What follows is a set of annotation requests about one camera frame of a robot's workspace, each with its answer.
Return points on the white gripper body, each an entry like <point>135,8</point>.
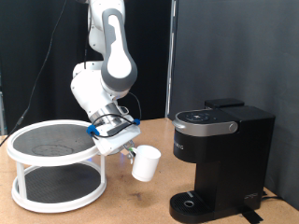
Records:
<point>116,140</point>

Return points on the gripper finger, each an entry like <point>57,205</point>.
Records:
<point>128,145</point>
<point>130,158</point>

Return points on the small green tag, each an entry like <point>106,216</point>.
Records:
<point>133,149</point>

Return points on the white ceramic mug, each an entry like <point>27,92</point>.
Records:
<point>146,163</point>

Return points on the black Keurig coffee machine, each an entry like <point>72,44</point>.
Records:
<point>230,161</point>

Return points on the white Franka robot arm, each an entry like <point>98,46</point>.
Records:
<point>116,65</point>

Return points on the white two-tier turntable stand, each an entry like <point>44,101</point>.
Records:
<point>56,174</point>

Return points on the black tape strip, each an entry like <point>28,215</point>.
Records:
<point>250,215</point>

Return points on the silver vertical frame pole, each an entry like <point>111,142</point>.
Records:
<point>170,62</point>

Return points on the grey metal edge post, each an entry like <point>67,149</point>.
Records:
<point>2,109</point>

